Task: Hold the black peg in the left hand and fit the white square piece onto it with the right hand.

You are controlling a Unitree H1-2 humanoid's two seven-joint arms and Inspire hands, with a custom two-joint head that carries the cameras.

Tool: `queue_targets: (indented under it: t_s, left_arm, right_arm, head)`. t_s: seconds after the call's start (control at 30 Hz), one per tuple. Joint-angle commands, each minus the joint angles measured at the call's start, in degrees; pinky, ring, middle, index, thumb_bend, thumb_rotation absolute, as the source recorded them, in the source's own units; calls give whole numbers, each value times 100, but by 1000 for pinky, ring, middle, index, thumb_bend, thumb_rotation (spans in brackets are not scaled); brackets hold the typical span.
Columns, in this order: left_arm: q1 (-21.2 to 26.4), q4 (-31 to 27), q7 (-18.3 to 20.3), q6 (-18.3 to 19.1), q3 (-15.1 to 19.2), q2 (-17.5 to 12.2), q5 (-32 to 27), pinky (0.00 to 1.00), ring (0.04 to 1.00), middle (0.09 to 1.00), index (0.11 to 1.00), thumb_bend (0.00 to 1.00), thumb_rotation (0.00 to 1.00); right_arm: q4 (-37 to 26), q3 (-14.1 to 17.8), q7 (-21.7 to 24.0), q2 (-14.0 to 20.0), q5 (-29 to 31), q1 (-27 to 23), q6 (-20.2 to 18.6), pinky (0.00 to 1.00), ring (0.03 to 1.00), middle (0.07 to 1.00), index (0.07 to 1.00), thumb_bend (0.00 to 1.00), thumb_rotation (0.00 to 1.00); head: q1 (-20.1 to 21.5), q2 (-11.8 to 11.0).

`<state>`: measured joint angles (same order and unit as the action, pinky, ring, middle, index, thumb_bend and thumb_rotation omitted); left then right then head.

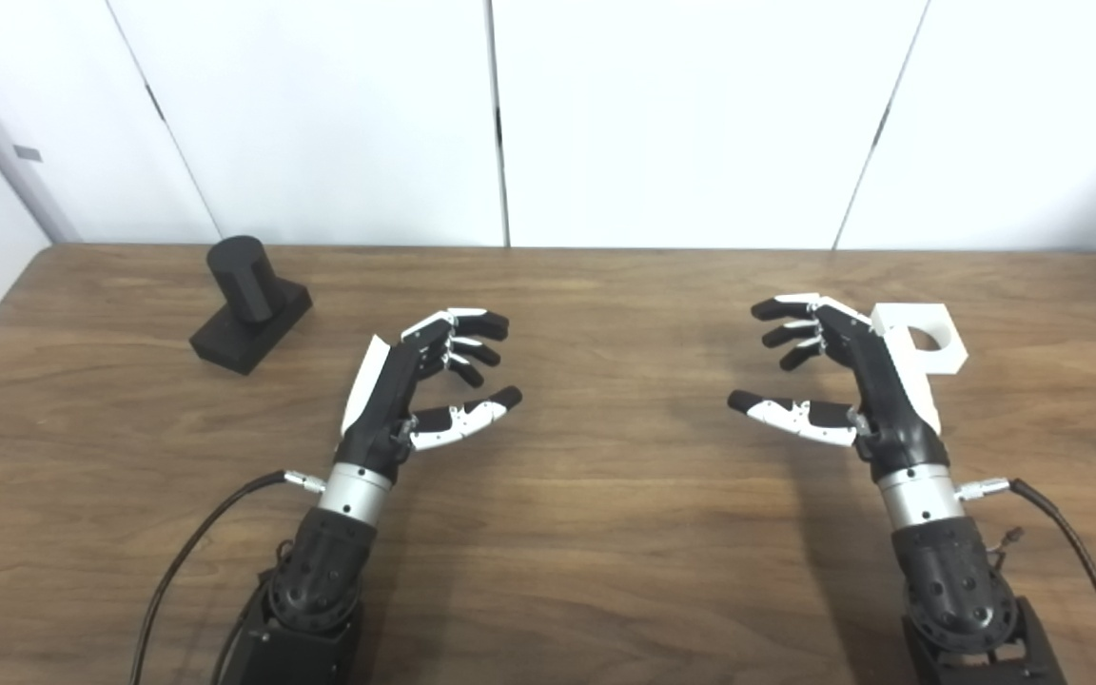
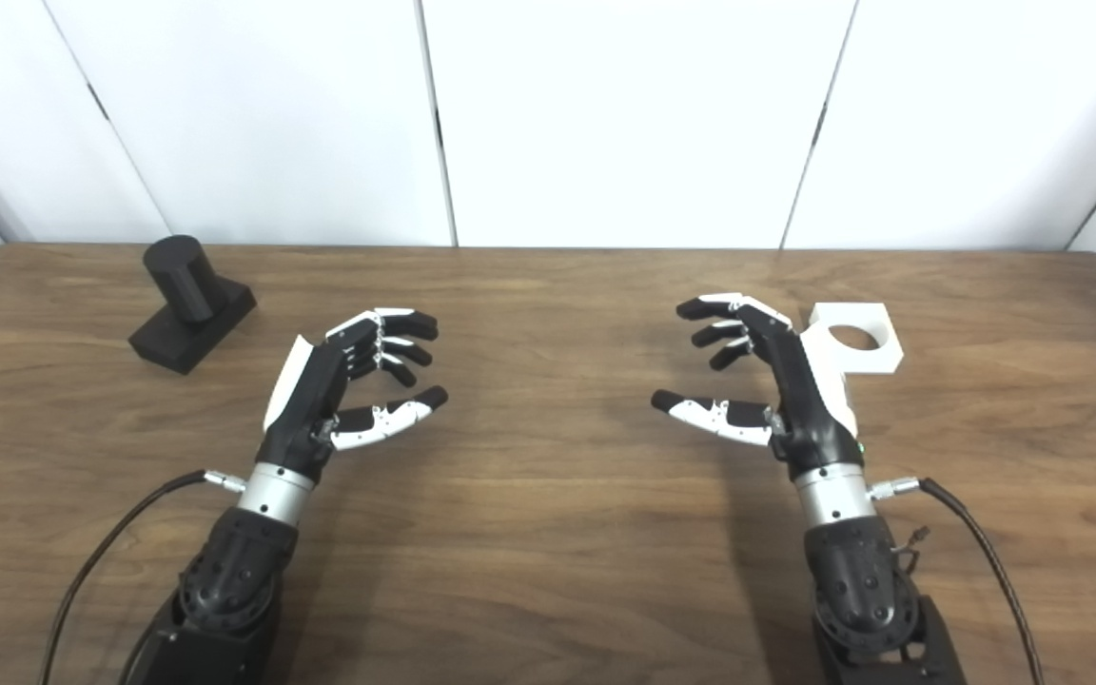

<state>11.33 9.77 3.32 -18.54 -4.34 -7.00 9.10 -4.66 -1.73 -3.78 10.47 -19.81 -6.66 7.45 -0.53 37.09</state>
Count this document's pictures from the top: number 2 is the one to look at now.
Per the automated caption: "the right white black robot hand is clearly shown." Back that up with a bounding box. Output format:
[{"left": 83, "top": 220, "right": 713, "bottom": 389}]
[{"left": 651, "top": 293, "right": 866, "bottom": 480}]

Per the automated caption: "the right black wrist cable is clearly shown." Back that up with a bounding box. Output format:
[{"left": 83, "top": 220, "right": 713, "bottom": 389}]
[{"left": 867, "top": 476, "right": 1045, "bottom": 685}]

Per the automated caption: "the thin wire on right arm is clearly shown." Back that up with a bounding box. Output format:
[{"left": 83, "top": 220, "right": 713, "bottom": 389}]
[{"left": 890, "top": 526, "right": 931, "bottom": 577}]

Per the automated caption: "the white square piece with hole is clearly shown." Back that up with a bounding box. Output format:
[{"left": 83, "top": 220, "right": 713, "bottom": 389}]
[{"left": 808, "top": 303, "right": 905, "bottom": 376}]

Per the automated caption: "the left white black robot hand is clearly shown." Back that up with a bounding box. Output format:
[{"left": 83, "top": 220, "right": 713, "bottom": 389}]
[{"left": 256, "top": 306, "right": 450, "bottom": 478}]

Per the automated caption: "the black cylindrical peg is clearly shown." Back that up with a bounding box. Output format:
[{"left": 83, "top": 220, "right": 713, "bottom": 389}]
[{"left": 127, "top": 234, "right": 258, "bottom": 376}]

